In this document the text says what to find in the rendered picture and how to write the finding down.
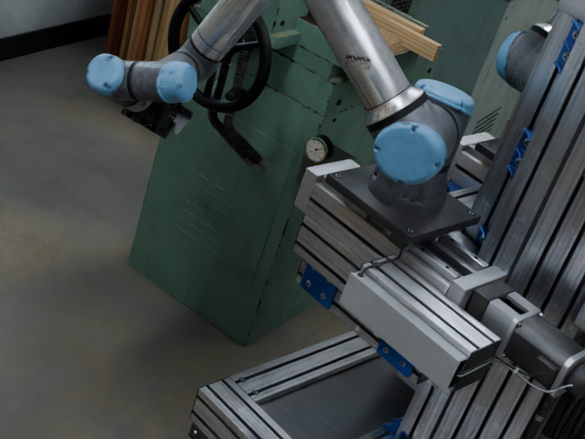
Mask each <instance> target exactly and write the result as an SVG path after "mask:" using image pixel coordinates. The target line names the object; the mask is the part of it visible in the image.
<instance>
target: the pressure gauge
mask: <svg viewBox="0 0 585 439"><path fill-rule="evenodd" d="M316 148H317V149H325V150H317V151H315V149H316ZM305 151H306V156H307V157H308V158H309V159H310V160H311V161H312V162H313V164H314V165H320V163H321V162H322V161H324V160H326V159H329V158H330V157H331V156H332V154H333V143H332V141H331V139H330V138H328V137H327V136H326V135H323V134H319V135H316V136H314V137H310V138H309V139H308V140H307V141H306V144H305Z"/></svg>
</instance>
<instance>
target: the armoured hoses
mask: <svg viewBox="0 0 585 439"><path fill-rule="evenodd" d="M254 35H255V30H254V29H253V27H252V25H251V26H250V27H249V28H248V30H247V31H246V32H245V35H244V38H243V42H242V43H247V42H253V39H254V37H255V36H254ZM251 50H252V49H250V50H242V51H240V53H239V60H238V62H237V68H236V71H235V73H234V75H235V76H234V79H233V81H232V88H231V90H234V89H241V88H242V84H243V82H244V81H243V80H244V77H245V72H246V66H247V64H248V61H249V60H248V59H249V56H250V53H251ZM231 61H232V58H231V59H230V60H229V61H226V62H223V63H220V65H219V70H218V75H217V77H216V80H215V85H214V88H213V93H212V98H214V99H217V100H220V99H221V97H222V94H223V90H224V86H225V81H226V79H227V74H228V71H229V68H230V67H229V66H230V63H231ZM217 115H218V114H217V112H216V111H211V110H208V115H207V116H208V117H209V118H208V119H209V120H210V123H211V124H212V126H213V128H215V130H217V132H218V133H219V134H220V136H222V138H224V139H225V140H226V142H228V145H230V146H231V147H232V148H233V150H234V151H235V152H236V153H237V154H238V155H239V156H240V157H241V158H242V159H243V160H244V161H245V163H246V164H247V165H248V166H249V167H252V166H253V165H254V164H255V163H256V165H258V167H259V168H260V169H261V170H262V171H263V172H265V171H266V170H267V169H268V168H269V167H270V164H269V163H268V162H267V161H266V160H265V159H264V158H262V156H261V155H260V153H258V152H256V150H254V147H252V145H251V144H249V142H248V141H246V139H245V138H243V136H241V134H240V133H239V132H237V130H235V129H236V128H234V126H233V120H234V116H235V112H229V113H226V114H225V116H224V121H223V122H224V124H223V123H221V121H220V120H219V118H218V116H217Z"/></svg>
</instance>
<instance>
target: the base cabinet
mask: <svg viewBox="0 0 585 439"><path fill-rule="evenodd" d="M182 106H184V108H186V109H188V110H189V111H191V112H193V119H192V120H190V121H188V122H187V123H186V125H185V126H184V127H183V129H182V130H181V131H180V133H179V134H176V135H175V134H174V133H173V131H174V127H175V125H174V126H173V127H172V129H171V131H170V132H169V134H168V136H167V137H166V138H162V137H160V139H159V142H158V149H157V152H156V156H155V159H154V162H153V166H152V169H151V176H150V179H149V183H148V186H147V189H146V193H145V199H144V203H143V206H142V210H141V213H140V216H139V220H138V226H137V230H136V233H135V237H134V240H133V243H132V247H131V253H130V257H129V260H128V265H129V266H130V267H132V268H133V269H135V270H136V271H137V272H139V273H140V274H142V275H143V276H144V277H145V278H147V279H148V280H150V281H151V282H153V283H154V284H156V285H157V286H158V287H160V288H162V289H163V290H165V291H166V292H167V293H168V294H170V295H171V296H172V297H174V298H175V299H177V300H178V301H180V302H181V303H183V304H184V305H186V306H187V307H188V308H190V309H191V310H192V311H193V312H195V313H196V314H198V315H199V316H201V317H202V318H204V319H205V320H207V321H208V322H210V323H211V324H212V325H213V326H214V327H216V328H218V329H219V330H221V331H222V332H223V333H225V334H227V335H228V336H229V337H231V338H232V339H234V340H235V341H236V342H237V343H239V344H240V345H242V346H243V347H246V346H248V345H250V344H251V343H253V342H254V341H256V340H257V339H259V338H261V337H262V336H264V335H265V334H268V333H269V332H271V331H272V330H274V329H275V328H277V327H278V326H280V325H282V324H283V323H285V322H286V321H289V320H290V319H292V318H293V317H294V316H296V315H297V314H300V313H301V312H303V311H304V310H306V309H308V308H309V307H310V306H312V305H314V304H315V303H317V302H318V301H316V300H315V299H314V298H313V297H312V296H311V295H310V294H309V293H308V292H307V291H306V290H304V289H303V288H302V287H301V286H300V285H299V283H298V282H297V281H296V280H295V277H296V275H297V272H298V270H299V265H300V263H301V261H302V258H301V257H300V256H298V255H297V254H296V253H295V252H294V251H293V244H294V241H295V240H296V237H297V234H298V231H299V227H300V224H301V222H302V220H303V217H304V214H305V213H303V212H302V211H301V210H299V209H298V207H296V206H295V205H294V202H295V200H296V197H297V194H298V191H299V188H300V185H299V184H298V183H296V182H295V180H296V178H297V175H298V172H299V168H300V165H301V163H302V160H303V158H304V155H305V153H306V151H305V144H306V141H307V140H308V139H309V138H310V137H314V136H316V135H319V134H323V135H326V136H327V137H328V138H330V139H331V141H332V143H333V145H336V146H337V147H339V148H340V149H341V150H343V151H345V152H347V153H349V154H351V155H352V156H354V157H355V158H356V161H355V163H357V164H358V165H360V166H365V165H372V164H376V162H375V159H374V155H373V145H374V140H373V137H372V135H371V134H370V132H369V130H368V129H367V128H366V125H365V121H366V115H367V110H366V107H365V106H364V105H363V103H360V104H357V105H353V106H351V107H348V108H346V109H344V110H341V111H337V112H335V113H332V114H329V115H326V116H325V117H324V116H321V115H319V114H318V113H317V112H315V111H313V110H311V109H309V108H308V107H306V106H304V105H302V104H301V103H299V102H297V101H296V100H294V99H292V98H290V97H288V96H287V95H286V94H284V93H282V92H280V91H278V90H276V89H274V88H273V87H271V86H270V85H269V84H266V87H265V89H264V90H263V91H262V93H261V94H260V95H259V97H258V98H257V99H256V100H255V101H254V102H253V103H252V104H251V105H249V106H247V107H246V108H245V109H243V110H240V111H236V112H235V116H234V120H233V126H234V128H236V129H235V130H237V132H239V133H240V134H241V136H243V138H245V139H246V141H248V142H249V144H251V145H252V147H254V150H256V152H258V153H260V155H261V156H262V158H264V159H265V160H266V161H267V162H268V163H269V164H270V167H269V168H268V169H267V170H266V171H265V172H263V171H262V170H261V169H260V168H259V167H258V165H256V163H255V164H254V165H253V166H252V167H249V166H248V165H247V164H246V163H245V161H244V160H243V159H242V158H241V157H240V156H239V155H238V154H237V153H236V152H235V151H234V150H233V148H232V147H231V146H230V145H228V142H226V140H225V139H224V138H222V136H220V134H219V133H218V132H217V130H215V128H213V126H212V124H211V123H210V120H209V119H208V118H209V117H208V116H207V115H208V109H206V108H204V107H203V106H201V105H199V104H198V103H196V102H195V101H194V100H193V99H191V100H190V101H188V102H184V103H182Z"/></svg>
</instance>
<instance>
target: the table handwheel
mask: <svg viewBox="0 0 585 439"><path fill-rule="evenodd" d="M198 1H200V0H181V1H180V2H179V4H178V5H177V7H176V9H175V11H174V12H173V14H172V17H171V21H170V25H169V30H168V52H169V55H170V54H172V53H173V52H175V51H177V50H179V49H180V45H179V39H180V31H181V27H182V23H183V21H184V19H185V16H186V14H187V12H188V11H189V12H190V14H191V15H192V17H193V18H194V20H195V21H196V23H197V24H198V25H200V24H201V23H202V21H203V19H202V18H201V16H200V15H199V13H198V12H197V10H196V9H195V7H194V4H195V3H197V2H198ZM252 27H253V29H254V30H255V33H256V36H257V39H258V40H256V39H253V42H247V43H242V42H243V38H244V36H242V37H241V38H240V39H239V40H238V42H237V43H236V44H235V45H234V46H233V47H232V48H231V49H230V50H229V51H228V52H227V54H226V55H225V56H224V57H223V58H222V60H221V61H220V63H223V62H226V61H229V60H230V59H231V58H232V56H233V54H236V53H240V51H242V50H250V49H252V50H253V49H259V68H258V72H257V75H256V78H255V79H254V81H253V83H252V86H251V87H250V88H249V90H248V91H247V92H246V94H245V96H243V97H241V98H239V99H237V100H234V101H231V102H230V101H223V100H217V99H214V98H211V97H210V96H211V92H212V86H213V81H214V78H215V75H216V72H217V71H215V72H214V73H213V74H212V76H210V77H209V78H208V79H207V81H206V85H205V90H204V92H202V91H201V90H200V89H199V88H198V87H197V89H196V92H195V93H194V94H193V98H192V99H193V100H194V101H195V102H196V103H198V104H199V105H201V106H203V107H204V108H206V109H208V110H211V111H216V112H222V113H229V112H235V111H240V110H243V109H245V108H246V107H247V106H249V105H251V104H252V103H253V102H254V101H255V100H256V99H257V98H258V97H259V95H260V94H261V93H262V91H263V90H264V89H265V87H266V83H267V81H268V78H269V76H270V72H271V67H272V45H271V39H270V36H269V32H268V29H267V27H266V23H265V21H264V19H263V17H262V16H261V15H259V16H258V18H257V19H256V20H255V21H254V22H253V24H252Z"/></svg>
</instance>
